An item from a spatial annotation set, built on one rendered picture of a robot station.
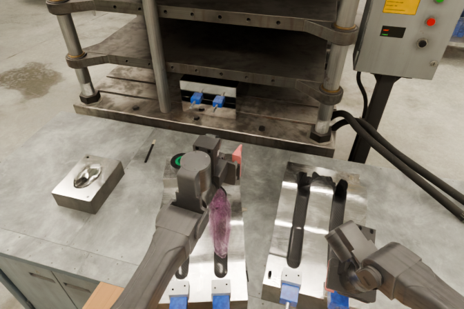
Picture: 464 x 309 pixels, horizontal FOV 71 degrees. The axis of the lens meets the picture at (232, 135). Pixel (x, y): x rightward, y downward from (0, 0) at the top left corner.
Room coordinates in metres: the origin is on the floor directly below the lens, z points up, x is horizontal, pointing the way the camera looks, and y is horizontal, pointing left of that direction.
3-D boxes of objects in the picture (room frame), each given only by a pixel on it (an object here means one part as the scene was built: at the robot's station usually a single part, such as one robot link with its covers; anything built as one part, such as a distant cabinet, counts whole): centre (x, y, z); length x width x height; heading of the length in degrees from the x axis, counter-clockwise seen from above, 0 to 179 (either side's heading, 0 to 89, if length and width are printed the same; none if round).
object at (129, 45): (1.62, 0.06, 0.96); 1.29 x 0.83 x 0.18; 75
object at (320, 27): (1.62, 0.06, 1.20); 1.29 x 0.83 x 0.19; 75
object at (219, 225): (0.62, 0.09, 0.90); 0.26 x 0.18 x 0.08; 2
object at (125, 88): (1.62, 0.07, 0.76); 1.30 x 0.84 x 0.07; 75
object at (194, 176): (0.41, 0.08, 1.24); 0.12 x 0.09 x 0.12; 160
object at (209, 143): (0.50, 0.05, 1.25); 0.07 x 0.06 x 0.11; 70
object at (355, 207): (0.61, -0.27, 0.87); 0.50 x 0.26 x 0.14; 165
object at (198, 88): (1.53, 0.05, 0.87); 0.50 x 0.27 x 0.17; 165
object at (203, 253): (0.62, 0.10, 0.86); 0.50 x 0.26 x 0.11; 2
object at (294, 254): (0.60, -0.26, 0.92); 0.35 x 0.16 x 0.09; 165
